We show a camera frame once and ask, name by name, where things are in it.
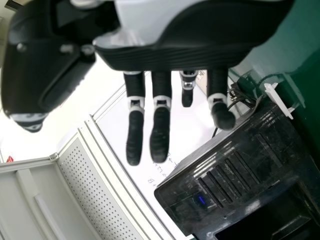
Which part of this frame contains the black oven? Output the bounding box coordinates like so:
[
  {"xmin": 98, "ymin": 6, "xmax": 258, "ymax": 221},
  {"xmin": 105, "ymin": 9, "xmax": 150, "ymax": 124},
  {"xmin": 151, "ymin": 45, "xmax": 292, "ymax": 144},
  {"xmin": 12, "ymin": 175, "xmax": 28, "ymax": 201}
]
[{"xmin": 153, "ymin": 101, "xmax": 320, "ymax": 240}]

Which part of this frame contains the white metal cabinet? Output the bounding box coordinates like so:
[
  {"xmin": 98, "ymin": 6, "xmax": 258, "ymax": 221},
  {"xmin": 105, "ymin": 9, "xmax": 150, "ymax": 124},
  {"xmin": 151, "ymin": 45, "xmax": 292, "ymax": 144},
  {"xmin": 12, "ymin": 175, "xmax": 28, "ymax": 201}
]
[{"xmin": 0, "ymin": 152, "xmax": 85, "ymax": 240}]

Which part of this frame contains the white perforated panel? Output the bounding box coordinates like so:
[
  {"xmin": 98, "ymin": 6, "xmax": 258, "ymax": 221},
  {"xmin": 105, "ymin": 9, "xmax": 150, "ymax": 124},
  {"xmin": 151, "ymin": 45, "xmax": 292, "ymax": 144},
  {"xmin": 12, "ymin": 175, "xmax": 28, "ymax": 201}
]
[{"xmin": 56, "ymin": 136, "xmax": 142, "ymax": 240}]

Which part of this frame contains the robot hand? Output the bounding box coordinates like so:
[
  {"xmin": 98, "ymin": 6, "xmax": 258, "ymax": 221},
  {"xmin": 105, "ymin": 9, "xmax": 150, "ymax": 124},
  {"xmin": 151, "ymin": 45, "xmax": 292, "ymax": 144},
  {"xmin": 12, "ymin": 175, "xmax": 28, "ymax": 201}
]
[{"xmin": 0, "ymin": 0, "xmax": 295, "ymax": 167}]

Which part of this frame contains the white plastic bracket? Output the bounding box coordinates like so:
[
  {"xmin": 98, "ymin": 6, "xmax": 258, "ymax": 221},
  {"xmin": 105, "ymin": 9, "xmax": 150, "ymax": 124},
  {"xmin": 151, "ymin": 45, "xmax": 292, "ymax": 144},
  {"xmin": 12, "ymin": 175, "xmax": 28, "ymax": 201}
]
[{"xmin": 263, "ymin": 82, "xmax": 296, "ymax": 120}]

